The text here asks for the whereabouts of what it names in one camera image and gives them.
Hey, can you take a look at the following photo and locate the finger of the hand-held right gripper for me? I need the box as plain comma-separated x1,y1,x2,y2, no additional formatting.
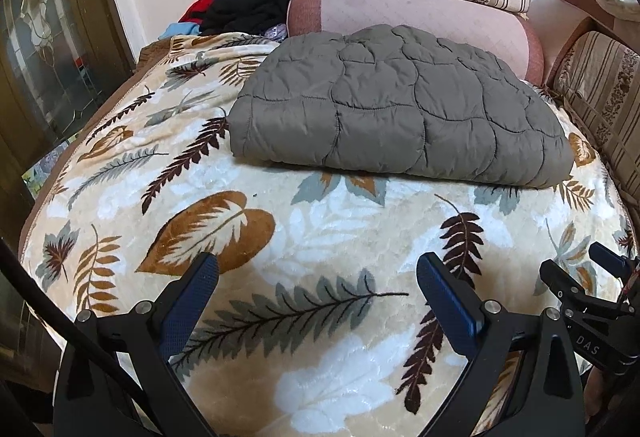
588,242,635,279
539,259,601,318

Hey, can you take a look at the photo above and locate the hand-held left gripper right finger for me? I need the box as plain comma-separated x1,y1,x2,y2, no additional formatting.
416,252,587,437

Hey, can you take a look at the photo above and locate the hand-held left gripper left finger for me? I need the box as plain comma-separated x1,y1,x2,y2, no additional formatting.
52,252,221,437

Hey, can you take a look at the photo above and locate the grey quilted jacket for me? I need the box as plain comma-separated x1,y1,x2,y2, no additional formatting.
227,23,575,189

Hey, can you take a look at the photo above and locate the leaf printed plush blanket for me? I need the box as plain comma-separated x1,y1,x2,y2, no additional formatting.
20,32,638,437

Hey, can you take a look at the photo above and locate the striped cushion with zipper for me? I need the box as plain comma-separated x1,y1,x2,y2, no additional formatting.
547,31,640,238

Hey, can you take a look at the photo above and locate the light blue cloth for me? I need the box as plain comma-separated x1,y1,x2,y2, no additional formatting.
159,21,203,42

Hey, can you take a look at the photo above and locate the pink bolster cushion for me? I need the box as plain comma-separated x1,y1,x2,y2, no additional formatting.
286,0,617,85

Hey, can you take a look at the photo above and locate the red cloth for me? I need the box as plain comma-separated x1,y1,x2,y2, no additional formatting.
179,0,241,24

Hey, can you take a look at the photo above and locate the wooden door with patterned glass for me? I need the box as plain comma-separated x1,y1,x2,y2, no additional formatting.
0,0,137,248

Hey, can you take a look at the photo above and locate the black cloth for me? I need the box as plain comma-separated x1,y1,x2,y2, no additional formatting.
200,0,301,38

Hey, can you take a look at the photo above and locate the black cable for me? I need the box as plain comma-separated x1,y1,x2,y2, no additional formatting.
0,237,151,437

